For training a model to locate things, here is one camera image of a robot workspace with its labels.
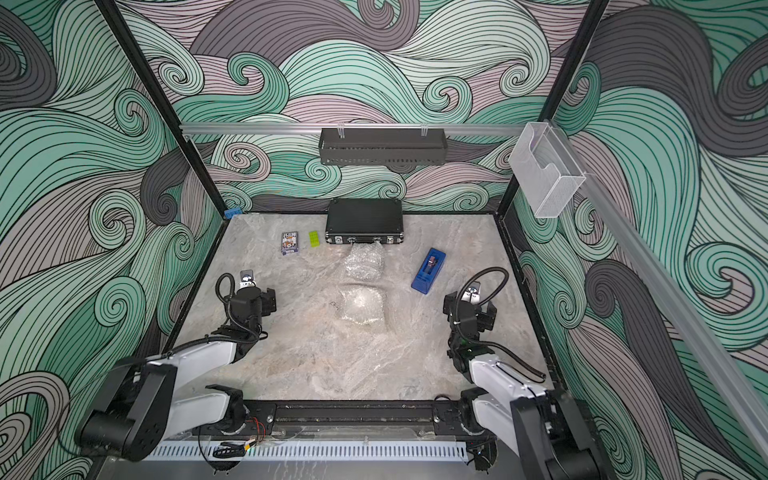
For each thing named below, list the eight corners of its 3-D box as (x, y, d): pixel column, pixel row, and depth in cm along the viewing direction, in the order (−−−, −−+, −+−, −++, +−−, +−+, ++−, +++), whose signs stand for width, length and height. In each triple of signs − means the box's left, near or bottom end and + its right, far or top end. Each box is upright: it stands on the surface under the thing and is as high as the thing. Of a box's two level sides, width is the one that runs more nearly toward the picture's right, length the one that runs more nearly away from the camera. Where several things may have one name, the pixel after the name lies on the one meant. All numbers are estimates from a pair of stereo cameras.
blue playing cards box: (282, 255, 110) (281, 251, 108) (283, 236, 116) (281, 232, 114) (298, 253, 110) (297, 249, 108) (298, 234, 116) (297, 230, 115)
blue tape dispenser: (411, 288, 100) (412, 278, 95) (428, 257, 108) (430, 246, 104) (427, 295, 98) (429, 285, 93) (442, 263, 107) (446, 253, 102)
